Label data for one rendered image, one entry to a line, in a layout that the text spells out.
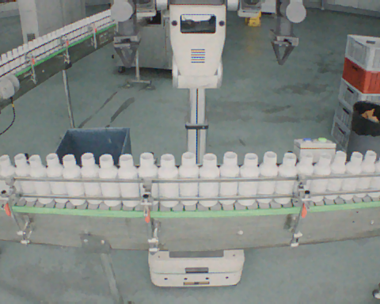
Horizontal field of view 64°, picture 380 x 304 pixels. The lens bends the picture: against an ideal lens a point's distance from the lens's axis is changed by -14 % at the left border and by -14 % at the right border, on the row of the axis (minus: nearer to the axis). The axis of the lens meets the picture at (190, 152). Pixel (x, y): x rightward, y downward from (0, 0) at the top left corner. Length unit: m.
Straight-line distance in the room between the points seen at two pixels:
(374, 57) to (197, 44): 1.99
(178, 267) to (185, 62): 1.05
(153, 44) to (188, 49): 3.34
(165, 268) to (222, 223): 0.85
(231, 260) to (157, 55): 3.45
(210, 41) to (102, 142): 0.68
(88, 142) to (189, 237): 0.78
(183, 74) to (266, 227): 0.73
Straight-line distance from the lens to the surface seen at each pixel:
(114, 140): 1.64
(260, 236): 1.15
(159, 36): 4.70
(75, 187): 1.06
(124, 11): 0.89
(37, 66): 2.73
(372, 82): 3.19
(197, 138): 1.65
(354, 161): 1.11
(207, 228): 1.09
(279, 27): 1.00
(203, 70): 1.47
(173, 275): 1.93
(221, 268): 1.89
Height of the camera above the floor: 1.71
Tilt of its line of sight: 33 degrees down
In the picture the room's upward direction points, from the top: straight up
